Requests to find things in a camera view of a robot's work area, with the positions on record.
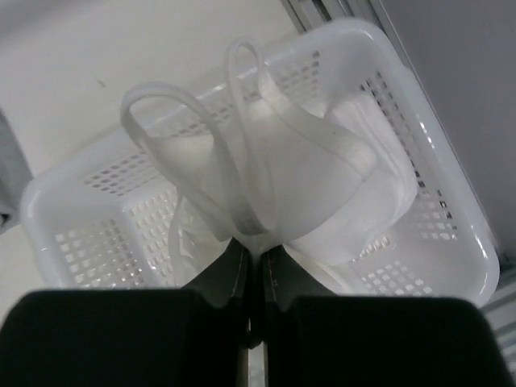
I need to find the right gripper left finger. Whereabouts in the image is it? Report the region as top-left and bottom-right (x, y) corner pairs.
(1, 241), (250, 386)

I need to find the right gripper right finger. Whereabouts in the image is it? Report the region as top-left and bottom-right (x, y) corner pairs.
(261, 247), (508, 386)

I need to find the white tank top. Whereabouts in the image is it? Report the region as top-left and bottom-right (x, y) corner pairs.
(120, 37), (418, 295)

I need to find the white plastic basket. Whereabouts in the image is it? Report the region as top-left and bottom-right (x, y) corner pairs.
(21, 19), (500, 306)

